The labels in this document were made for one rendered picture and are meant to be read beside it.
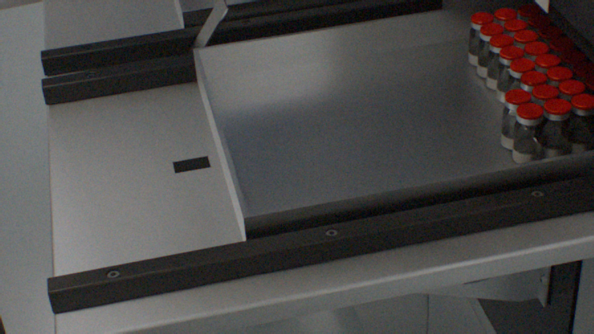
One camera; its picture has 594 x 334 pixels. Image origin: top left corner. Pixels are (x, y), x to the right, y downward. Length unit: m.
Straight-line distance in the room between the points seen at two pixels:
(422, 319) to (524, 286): 0.46
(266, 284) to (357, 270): 0.07
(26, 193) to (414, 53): 1.56
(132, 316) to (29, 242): 1.56
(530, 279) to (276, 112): 0.26
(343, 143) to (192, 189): 0.13
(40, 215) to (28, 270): 0.19
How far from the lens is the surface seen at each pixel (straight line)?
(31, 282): 2.14
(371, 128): 0.85
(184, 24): 1.00
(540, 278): 0.89
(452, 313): 1.21
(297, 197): 0.77
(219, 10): 0.95
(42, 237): 2.25
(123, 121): 0.90
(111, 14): 1.09
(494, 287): 0.89
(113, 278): 0.70
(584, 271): 0.82
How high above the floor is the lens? 1.35
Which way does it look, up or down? 35 degrees down
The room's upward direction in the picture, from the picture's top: 4 degrees counter-clockwise
